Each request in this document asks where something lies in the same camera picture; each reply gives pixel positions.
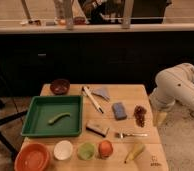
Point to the orange round fruit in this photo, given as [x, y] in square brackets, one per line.
[105, 149]

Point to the dark purple bowl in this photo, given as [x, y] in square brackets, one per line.
[60, 86]

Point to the metal fork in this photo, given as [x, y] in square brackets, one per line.
[123, 135]

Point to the dark red grape bunch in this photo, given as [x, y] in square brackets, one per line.
[139, 114]

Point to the green plastic tray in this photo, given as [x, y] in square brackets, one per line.
[43, 108]

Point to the white small bowl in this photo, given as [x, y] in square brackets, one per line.
[63, 150]

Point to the yellow banana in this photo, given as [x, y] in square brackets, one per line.
[136, 150]

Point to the grey wooden block eraser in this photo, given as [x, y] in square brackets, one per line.
[97, 128]

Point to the green bean toy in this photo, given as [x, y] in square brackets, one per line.
[57, 117]

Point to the light green cup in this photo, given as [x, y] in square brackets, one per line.
[86, 151]

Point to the blue sponge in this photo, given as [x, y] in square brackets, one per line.
[119, 111]

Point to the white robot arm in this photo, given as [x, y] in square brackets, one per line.
[174, 84]

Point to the orange plastic bowl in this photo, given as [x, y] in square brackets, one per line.
[32, 157]

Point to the blue grey cloth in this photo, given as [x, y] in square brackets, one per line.
[102, 92]

